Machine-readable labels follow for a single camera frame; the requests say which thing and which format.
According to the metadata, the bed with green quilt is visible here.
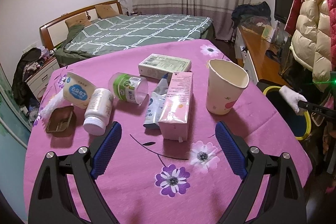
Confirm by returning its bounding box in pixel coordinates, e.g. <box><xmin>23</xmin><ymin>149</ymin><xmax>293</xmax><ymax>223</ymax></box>
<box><xmin>54</xmin><ymin>14</ymin><xmax>215</xmax><ymax>67</ymax></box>

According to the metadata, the cream puffer jacket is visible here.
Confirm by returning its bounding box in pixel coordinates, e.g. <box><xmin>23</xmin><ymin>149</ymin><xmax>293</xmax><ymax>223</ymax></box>
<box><xmin>290</xmin><ymin>0</ymin><xmax>334</xmax><ymax>72</ymax></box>

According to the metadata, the white nightstand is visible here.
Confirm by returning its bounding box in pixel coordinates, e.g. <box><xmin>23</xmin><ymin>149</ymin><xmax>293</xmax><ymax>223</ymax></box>
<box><xmin>25</xmin><ymin>56</ymin><xmax>61</xmax><ymax>102</ymax></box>

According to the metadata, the white pill bottle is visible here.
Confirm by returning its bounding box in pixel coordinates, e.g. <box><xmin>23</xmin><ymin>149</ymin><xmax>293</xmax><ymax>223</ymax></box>
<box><xmin>83</xmin><ymin>88</ymin><xmax>114</xmax><ymax>135</ymax></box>

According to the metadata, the black television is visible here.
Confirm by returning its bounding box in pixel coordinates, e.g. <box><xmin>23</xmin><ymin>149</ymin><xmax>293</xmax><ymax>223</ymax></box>
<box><xmin>274</xmin><ymin>0</ymin><xmax>300</xmax><ymax>24</ymax></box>

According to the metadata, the dark clothes heap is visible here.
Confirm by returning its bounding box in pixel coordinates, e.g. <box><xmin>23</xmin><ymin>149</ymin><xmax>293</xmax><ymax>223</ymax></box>
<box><xmin>12</xmin><ymin>47</ymin><xmax>45</xmax><ymax>107</ymax></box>

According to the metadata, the blue and white tube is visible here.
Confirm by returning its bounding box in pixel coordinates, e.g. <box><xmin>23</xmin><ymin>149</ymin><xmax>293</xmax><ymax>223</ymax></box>
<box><xmin>143</xmin><ymin>74</ymin><xmax>171</xmax><ymax>130</ymax></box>

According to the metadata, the white-blue yogurt cup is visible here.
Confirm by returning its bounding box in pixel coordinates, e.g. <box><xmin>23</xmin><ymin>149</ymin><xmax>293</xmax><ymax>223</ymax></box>
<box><xmin>63</xmin><ymin>72</ymin><xmax>96</xmax><ymax>109</ymax></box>

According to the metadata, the wooden headboard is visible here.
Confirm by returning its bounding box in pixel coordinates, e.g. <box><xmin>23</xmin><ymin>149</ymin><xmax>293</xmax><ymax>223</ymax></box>
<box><xmin>39</xmin><ymin>0</ymin><xmax>124</xmax><ymax>50</ymax></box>

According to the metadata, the white plastic wrapper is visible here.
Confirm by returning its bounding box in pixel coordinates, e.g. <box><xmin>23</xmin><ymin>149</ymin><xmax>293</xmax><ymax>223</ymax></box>
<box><xmin>39</xmin><ymin>94</ymin><xmax>65</xmax><ymax>120</ymax></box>

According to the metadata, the green and white box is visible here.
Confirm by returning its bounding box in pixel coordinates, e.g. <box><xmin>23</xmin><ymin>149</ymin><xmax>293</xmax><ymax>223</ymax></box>
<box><xmin>138</xmin><ymin>54</ymin><xmax>192</xmax><ymax>80</ymax></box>

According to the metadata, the pink carton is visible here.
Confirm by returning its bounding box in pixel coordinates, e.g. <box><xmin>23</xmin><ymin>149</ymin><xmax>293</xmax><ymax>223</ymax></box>
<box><xmin>158</xmin><ymin>72</ymin><xmax>194</xmax><ymax>141</ymax></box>

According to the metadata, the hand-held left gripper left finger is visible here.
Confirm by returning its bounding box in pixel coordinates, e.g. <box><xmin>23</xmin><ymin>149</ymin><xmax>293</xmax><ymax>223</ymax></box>
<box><xmin>28</xmin><ymin>121</ymin><xmax>124</xmax><ymax>224</ymax></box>

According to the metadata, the white tissue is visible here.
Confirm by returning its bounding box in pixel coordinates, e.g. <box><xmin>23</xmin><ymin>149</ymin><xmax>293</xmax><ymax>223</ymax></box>
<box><xmin>279</xmin><ymin>85</ymin><xmax>307</xmax><ymax>116</ymax></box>

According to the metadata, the clear jar with green label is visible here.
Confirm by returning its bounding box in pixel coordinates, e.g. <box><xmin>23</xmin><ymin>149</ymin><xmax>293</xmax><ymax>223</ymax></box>
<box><xmin>108</xmin><ymin>72</ymin><xmax>149</xmax><ymax>105</ymax></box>

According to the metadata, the white paper cup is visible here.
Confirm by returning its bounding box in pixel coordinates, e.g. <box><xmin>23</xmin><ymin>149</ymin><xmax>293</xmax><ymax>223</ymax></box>
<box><xmin>205</xmin><ymin>59</ymin><xmax>249</xmax><ymax>115</ymax></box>

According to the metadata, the pile of dark clothes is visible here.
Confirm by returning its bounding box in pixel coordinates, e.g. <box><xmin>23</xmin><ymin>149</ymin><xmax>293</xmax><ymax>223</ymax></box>
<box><xmin>231</xmin><ymin>1</ymin><xmax>272</xmax><ymax>28</ymax></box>

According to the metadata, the brown plastic tray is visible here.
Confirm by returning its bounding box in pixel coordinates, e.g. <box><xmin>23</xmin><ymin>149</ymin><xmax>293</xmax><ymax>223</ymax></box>
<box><xmin>45</xmin><ymin>105</ymin><xmax>76</xmax><ymax>137</ymax></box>

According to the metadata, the pink quilted jacket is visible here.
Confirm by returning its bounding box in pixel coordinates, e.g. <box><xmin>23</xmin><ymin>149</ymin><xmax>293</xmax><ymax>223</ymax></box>
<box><xmin>325</xmin><ymin>0</ymin><xmax>336</xmax><ymax>64</ymax></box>

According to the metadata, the yellow-rimmed trash bin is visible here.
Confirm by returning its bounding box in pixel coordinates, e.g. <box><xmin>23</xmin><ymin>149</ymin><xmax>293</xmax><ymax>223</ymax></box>
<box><xmin>262</xmin><ymin>86</ymin><xmax>312</xmax><ymax>140</ymax></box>

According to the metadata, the teal wardrobe door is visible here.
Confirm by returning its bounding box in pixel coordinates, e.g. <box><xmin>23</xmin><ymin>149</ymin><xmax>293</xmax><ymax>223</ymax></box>
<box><xmin>0</xmin><ymin>64</ymin><xmax>32</xmax><ymax>214</ymax></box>

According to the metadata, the brown pillow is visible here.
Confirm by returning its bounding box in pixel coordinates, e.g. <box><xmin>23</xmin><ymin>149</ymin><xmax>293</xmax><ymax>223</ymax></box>
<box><xmin>65</xmin><ymin>15</ymin><xmax>91</xmax><ymax>29</ymax></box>
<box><xmin>94</xmin><ymin>4</ymin><xmax>119</xmax><ymax>19</ymax></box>

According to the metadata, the long wooden desk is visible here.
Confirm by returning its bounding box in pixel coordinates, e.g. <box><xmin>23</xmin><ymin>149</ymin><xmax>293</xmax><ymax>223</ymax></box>
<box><xmin>234</xmin><ymin>26</ymin><xmax>298</xmax><ymax>88</ymax></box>

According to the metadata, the pink floral tablecloth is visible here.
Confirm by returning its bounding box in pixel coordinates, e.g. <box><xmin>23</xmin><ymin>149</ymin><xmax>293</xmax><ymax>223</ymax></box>
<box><xmin>23</xmin><ymin>39</ymin><xmax>313</xmax><ymax>224</ymax></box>

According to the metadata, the small green box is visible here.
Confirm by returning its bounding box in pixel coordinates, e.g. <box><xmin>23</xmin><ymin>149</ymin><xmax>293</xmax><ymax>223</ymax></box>
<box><xmin>261</xmin><ymin>25</ymin><xmax>275</xmax><ymax>40</ymax></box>

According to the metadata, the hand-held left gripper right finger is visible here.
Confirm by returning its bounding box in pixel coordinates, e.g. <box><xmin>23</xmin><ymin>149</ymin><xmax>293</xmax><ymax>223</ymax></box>
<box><xmin>215</xmin><ymin>121</ymin><xmax>307</xmax><ymax>224</ymax></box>

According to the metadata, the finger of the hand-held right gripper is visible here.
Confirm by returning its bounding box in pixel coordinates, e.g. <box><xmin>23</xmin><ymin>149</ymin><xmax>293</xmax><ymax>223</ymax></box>
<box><xmin>298</xmin><ymin>100</ymin><xmax>336</xmax><ymax>119</ymax></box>

